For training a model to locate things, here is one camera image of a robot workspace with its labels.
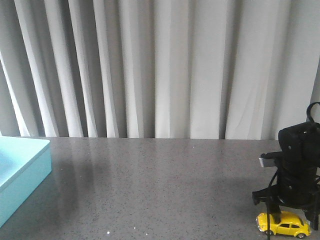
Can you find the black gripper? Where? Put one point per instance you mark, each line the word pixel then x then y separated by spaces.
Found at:
pixel 297 165

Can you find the yellow toy beetle car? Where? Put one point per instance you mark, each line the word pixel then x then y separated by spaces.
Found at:
pixel 288 224

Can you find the light blue plastic box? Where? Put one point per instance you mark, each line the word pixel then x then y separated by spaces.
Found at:
pixel 24 164

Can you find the white pleated curtain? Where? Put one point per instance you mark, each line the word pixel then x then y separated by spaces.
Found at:
pixel 198 69

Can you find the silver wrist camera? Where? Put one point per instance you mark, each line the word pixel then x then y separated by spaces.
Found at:
pixel 270 159

